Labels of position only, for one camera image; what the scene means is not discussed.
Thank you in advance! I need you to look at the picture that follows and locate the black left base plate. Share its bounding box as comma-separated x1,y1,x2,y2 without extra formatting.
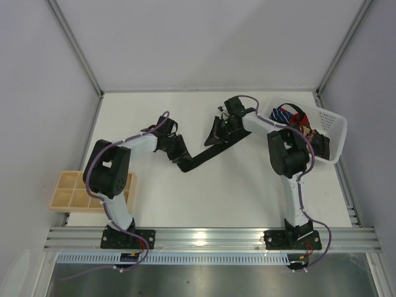
100,228,156,249

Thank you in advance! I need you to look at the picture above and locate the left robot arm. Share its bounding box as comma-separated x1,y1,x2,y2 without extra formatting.
83,111,192,237

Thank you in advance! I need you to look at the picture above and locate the white slotted cable duct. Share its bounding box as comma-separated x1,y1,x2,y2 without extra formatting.
57,252,290,265

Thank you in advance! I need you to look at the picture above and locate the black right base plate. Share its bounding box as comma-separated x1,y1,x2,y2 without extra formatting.
264,230,322,251

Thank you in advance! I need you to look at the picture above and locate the aluminium mounting rail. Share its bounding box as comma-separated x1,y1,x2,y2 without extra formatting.
44,226,381,253

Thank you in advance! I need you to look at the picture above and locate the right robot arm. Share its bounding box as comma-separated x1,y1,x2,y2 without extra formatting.
204,96,314,249

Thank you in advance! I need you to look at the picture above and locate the dark patterned tie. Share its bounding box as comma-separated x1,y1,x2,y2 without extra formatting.
299,126,330,160

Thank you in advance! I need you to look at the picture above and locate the blue striped tie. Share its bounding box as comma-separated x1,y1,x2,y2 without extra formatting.
270,107,293,124

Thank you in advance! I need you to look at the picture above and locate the black tie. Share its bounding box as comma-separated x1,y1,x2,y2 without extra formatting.
178,131,251,173

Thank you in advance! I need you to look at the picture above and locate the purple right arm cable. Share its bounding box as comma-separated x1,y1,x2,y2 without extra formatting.
241,95,334,272

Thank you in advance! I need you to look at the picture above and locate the red tie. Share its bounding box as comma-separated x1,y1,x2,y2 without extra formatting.
290,113,311,127

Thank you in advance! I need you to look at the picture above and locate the wooden compartment tray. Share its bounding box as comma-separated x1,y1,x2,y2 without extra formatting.
49,170,137,215

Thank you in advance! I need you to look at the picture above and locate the white plastic basket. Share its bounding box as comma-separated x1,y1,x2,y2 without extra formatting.
262,97,348,165

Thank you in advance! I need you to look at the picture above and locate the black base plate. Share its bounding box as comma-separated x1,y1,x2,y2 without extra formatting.
264,230,322,251
100,228,156,249

